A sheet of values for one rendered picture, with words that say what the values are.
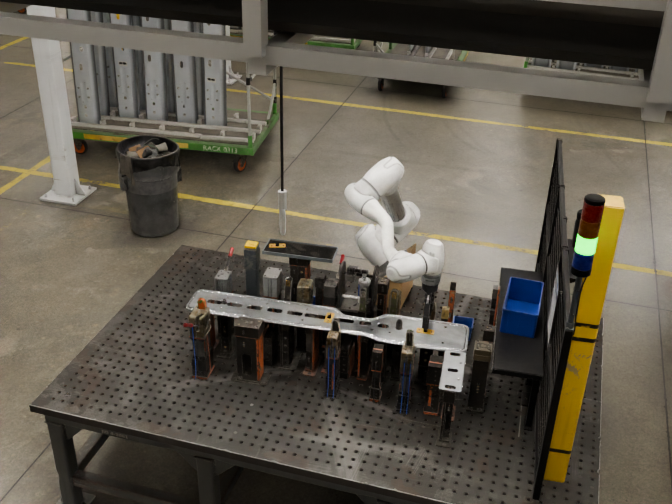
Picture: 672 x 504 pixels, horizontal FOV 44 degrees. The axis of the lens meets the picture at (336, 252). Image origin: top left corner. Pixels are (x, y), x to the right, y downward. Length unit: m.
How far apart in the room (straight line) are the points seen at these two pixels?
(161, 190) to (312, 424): 3.25
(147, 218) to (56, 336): 1.42
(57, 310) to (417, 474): 3.25
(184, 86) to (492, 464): 5.44
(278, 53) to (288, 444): 3.58
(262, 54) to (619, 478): 4.74
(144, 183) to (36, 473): 2.63
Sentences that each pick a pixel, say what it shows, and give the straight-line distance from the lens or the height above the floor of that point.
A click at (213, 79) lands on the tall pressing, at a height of 0.76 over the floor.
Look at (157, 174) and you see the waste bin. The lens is 6.56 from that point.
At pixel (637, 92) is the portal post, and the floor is 3.20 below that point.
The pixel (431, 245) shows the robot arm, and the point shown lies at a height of 1.49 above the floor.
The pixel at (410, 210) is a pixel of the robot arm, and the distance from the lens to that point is 4.59.
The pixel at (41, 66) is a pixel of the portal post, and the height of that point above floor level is 1.18.
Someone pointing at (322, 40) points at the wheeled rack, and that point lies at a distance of 11.16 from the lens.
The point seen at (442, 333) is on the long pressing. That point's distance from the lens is 3.96.
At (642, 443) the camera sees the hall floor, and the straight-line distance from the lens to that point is 5.17.
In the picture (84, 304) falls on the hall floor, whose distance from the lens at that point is 6.12.
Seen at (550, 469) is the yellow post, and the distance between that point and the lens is 3.72.
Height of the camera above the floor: 3.27
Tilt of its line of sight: 30 degrees down
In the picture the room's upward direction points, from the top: 2 degrees clockwise
